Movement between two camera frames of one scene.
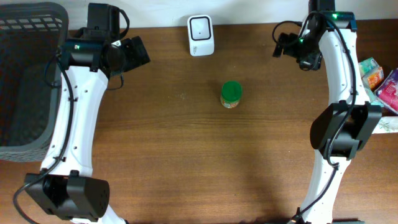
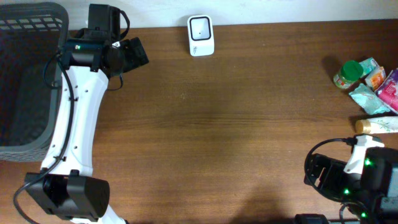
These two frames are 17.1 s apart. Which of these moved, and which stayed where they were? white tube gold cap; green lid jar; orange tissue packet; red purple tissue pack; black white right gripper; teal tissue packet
Moved: green lid jar; black white right gripper
Stayed: white tube gold cap; red purple tissue pack; orange tissue packet; teal tissue packet
